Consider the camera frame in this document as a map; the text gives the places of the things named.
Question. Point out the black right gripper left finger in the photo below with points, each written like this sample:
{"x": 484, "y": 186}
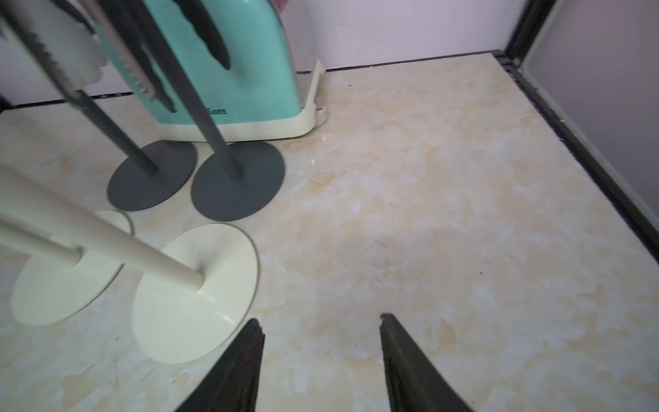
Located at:
{"x": 232, "y": 383}

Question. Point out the grey utensil rack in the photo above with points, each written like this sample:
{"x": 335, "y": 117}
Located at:
{"x": 238, "y": 180}

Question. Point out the mint green toaster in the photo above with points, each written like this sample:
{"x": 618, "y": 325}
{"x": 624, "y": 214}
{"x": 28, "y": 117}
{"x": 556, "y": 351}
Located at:
{"x": 269, "y": 93}

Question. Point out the grey utensil rack stand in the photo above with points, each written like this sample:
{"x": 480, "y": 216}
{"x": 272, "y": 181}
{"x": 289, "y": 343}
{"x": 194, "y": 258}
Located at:
{"x": 150, "y": 175}

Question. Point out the cream utensil rack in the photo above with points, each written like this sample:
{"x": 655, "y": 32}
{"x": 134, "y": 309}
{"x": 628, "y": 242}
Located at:
{"x": 60, "y": 279}
{"x": 193, "y": 294}

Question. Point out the long steel tongs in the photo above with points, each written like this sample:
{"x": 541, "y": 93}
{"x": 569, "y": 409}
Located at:
{"x": 20, "y": 25}

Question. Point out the black nylon tongs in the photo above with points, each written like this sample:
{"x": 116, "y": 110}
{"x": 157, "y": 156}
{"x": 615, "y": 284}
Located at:
{"x": 196, "y": 13}

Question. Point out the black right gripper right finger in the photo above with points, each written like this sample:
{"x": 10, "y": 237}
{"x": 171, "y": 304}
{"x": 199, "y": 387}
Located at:
{"x": 413, "y": 383}

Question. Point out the steel tongs white tips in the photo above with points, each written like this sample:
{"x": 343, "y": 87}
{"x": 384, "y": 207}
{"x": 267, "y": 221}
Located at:
{"x": 63, "y": 32}

